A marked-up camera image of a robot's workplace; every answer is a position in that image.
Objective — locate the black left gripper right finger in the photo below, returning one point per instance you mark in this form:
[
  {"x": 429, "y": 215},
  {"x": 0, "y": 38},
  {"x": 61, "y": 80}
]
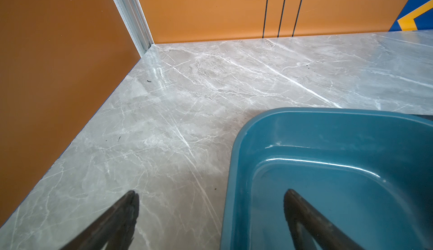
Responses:
[{"x": 309, "y": 228}]

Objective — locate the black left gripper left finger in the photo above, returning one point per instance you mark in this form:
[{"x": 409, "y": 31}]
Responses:
[{"x": 113, "y": 230}]

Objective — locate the teal plastic tray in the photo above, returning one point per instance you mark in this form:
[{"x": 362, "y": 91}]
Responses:
[{"x": 370, "y": 173}]

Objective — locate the aluminium corner post left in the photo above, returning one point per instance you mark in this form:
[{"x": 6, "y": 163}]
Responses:
[{"x": 134, "y": 19}]

